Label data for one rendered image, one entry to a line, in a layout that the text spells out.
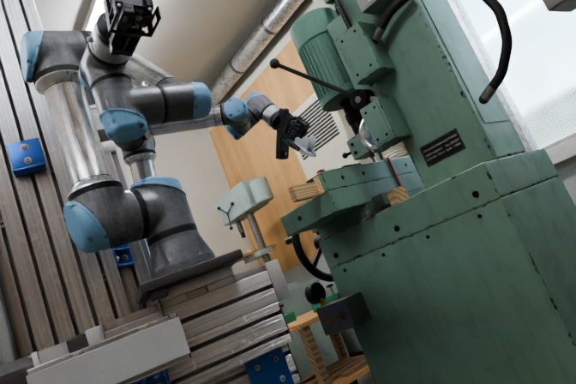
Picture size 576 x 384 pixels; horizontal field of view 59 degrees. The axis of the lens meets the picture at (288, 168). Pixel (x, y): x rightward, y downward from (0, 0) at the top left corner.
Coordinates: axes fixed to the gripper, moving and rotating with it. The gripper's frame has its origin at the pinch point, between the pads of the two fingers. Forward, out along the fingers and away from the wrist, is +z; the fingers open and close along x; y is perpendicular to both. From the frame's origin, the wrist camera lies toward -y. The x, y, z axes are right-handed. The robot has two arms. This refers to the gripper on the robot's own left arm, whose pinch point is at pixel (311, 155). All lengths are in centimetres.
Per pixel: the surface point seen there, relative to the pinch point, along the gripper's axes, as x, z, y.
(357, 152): 2.8, 13.5, 10.5
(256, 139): 172, -172, -114
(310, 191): -29.6, 24.1, 7.3
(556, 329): -16, 87, 15
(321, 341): 137, -15, -181
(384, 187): -1.7, 29.5, 8.9
